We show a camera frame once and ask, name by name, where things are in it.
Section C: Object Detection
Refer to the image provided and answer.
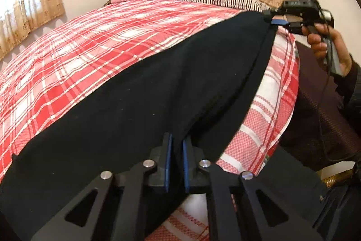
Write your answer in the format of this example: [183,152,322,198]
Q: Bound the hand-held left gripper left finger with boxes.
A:
[30,132,173,241]

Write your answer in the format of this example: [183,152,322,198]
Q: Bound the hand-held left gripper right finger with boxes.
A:
[182,137,322,241]

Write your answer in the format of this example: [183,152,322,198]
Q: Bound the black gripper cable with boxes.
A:
[317,2,339,165]

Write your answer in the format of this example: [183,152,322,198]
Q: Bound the black pants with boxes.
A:
[0,11,278,241]

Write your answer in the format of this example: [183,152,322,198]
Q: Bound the person's right forearm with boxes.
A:
[337,53,361,120]

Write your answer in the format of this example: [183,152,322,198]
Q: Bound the short beige floral curtain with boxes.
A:
[0,0,66,61]

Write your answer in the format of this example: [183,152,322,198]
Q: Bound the person's right hand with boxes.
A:
[301,23,353,75]

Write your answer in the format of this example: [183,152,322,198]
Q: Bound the red plaid bed sheet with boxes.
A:
[0,0,301,241]

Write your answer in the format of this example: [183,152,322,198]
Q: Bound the dark maroon cloth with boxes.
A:
[279,42,361,171]

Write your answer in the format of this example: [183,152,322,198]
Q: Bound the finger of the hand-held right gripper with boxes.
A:
[262,9,284,21]
[270,19,291,30]

